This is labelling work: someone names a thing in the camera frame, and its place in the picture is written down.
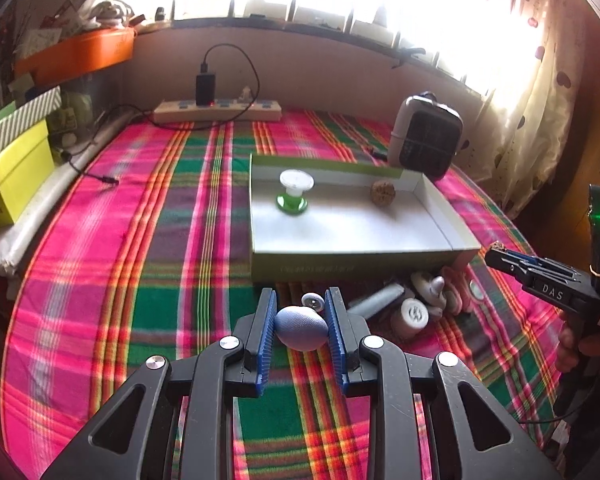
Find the plaid blanket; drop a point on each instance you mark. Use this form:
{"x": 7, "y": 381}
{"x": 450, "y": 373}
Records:
{"x": 145, "y": 270}

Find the white plastic bag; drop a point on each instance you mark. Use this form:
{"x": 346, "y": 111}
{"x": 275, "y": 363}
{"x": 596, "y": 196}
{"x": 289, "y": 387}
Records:
{"x": 102, "y": 0}

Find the white plug adapter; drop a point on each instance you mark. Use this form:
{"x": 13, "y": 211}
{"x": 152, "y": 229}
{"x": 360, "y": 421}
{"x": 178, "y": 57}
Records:
{"x": 245, "y": 92}

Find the green white cardboard box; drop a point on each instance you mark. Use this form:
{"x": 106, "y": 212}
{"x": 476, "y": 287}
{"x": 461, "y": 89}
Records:
{"x": 340, "y": 225}

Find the dark rectangular device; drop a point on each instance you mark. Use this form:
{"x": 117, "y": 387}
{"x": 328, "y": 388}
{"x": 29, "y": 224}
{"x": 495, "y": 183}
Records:
{"x": 380, "y": 300}

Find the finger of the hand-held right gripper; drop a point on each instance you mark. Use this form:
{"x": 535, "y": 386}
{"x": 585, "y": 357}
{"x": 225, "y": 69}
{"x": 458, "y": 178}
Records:
{"x": 535, "y": 261}
{"x": 540, "y": 287}

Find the black charger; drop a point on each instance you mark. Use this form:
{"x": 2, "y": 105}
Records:
{"x": 205, "y": 87}

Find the yellow box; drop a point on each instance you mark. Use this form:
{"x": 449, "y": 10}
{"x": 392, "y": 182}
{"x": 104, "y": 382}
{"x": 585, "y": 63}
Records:
{"x": 15, "y": 175}

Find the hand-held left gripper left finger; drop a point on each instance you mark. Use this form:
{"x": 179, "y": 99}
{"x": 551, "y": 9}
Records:
{"x": 266, "y": 345}

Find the pink plastic clip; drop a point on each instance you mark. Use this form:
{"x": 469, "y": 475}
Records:
{"x": 452, "y": 276}
{"x": 459, "y": 304}

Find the black window latch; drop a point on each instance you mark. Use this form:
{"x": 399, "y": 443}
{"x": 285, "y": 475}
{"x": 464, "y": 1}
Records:
{"x": 407, "y": 55}

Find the white plastic spool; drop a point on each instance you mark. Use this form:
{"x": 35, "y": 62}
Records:
{"x": 414, "y": 317}

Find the green white spool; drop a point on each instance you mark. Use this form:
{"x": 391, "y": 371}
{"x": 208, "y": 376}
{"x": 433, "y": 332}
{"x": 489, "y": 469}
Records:
{"x": 294, "y": 191}

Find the brown walnut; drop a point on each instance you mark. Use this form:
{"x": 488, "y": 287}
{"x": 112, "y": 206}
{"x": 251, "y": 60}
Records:
{"x": 382, "y": 192}
{"x": 497, "y": 246}

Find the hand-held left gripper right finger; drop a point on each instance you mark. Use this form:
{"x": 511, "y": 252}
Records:
{"x": 336, "y": 345}

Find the green white striped box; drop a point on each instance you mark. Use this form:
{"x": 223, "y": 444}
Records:
{"x": 17, "y": 120}

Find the small grey fan heater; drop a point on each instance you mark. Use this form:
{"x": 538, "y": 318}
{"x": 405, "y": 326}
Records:
{"x": 427, "y": 137}

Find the beige power strip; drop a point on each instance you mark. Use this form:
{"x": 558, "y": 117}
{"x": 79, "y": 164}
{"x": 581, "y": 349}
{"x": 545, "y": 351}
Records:
{"x": 217, "y": 110}

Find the person's right hand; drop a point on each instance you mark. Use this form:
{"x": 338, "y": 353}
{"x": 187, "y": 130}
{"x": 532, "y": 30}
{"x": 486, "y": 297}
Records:
{"x": 587, "y": 345}

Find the cream dotted curtain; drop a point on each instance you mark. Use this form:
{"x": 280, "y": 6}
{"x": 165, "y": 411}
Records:
{"x": 535, "y": 90}

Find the small white round knob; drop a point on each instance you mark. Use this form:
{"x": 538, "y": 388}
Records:
{"x": 312, "y": 301}

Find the white plastic hook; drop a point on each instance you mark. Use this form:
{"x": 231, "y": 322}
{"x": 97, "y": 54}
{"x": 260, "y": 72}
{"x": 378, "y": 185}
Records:
{"x": 430, "y": 284}

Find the blue-grey fabric ball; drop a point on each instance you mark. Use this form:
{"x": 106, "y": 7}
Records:
{"x": 301, "y": 327}

